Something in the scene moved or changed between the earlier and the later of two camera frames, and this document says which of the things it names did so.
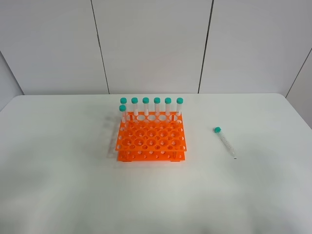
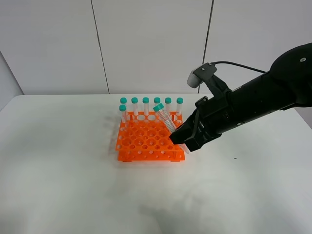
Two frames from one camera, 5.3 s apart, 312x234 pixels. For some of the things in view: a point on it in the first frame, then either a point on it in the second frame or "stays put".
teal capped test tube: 218,130 to 161,110
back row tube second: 134,100 stays put
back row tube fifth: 167,102 stays put
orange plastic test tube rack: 151,136 stays put
